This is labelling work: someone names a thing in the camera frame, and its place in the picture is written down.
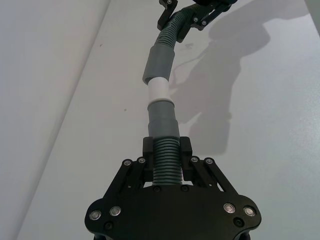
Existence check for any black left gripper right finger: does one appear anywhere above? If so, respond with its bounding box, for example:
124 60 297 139
179 136 227 194

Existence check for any grey corrugated hose plain cuff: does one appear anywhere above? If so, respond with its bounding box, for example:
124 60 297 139
141 9 188 85

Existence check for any grey corrugated hose stepped cuff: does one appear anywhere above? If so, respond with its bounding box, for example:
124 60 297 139
146 98 182 187

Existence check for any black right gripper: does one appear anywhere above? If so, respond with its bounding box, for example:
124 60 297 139
156 0 238 43

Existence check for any white plastic tube connector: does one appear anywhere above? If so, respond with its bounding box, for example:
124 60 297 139
146 76 174 104

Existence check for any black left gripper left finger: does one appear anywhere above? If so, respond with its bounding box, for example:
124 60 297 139
106 136 155 194

